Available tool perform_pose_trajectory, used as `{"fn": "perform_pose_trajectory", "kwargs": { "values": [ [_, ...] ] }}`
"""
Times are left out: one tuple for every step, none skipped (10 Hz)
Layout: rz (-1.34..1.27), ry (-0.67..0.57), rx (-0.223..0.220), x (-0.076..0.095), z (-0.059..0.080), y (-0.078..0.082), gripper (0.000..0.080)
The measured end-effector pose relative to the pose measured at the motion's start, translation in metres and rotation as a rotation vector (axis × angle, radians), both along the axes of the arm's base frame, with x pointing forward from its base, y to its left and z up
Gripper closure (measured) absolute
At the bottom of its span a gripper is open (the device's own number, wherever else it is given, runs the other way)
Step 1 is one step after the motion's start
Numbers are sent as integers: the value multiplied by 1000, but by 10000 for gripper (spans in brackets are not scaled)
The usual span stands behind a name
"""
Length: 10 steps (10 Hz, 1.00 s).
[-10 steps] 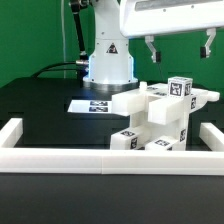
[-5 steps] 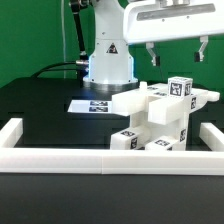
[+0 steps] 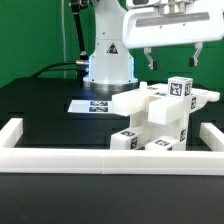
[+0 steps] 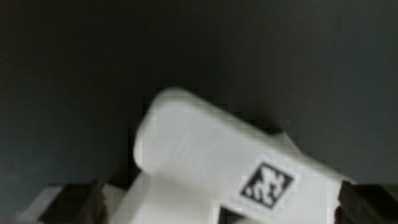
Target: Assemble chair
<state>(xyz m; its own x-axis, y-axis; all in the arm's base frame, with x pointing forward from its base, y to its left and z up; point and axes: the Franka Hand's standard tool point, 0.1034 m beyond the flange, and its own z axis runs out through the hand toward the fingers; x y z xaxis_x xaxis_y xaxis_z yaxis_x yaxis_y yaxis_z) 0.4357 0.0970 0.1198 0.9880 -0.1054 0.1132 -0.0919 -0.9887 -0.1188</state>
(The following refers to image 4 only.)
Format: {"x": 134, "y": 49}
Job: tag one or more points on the white chair back frame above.
{"x": 221, "y": 167}

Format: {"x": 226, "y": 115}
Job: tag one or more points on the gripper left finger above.
{"x": 77, "y": 203}

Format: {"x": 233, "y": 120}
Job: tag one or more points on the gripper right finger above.
{"x": 368, "y": 204}

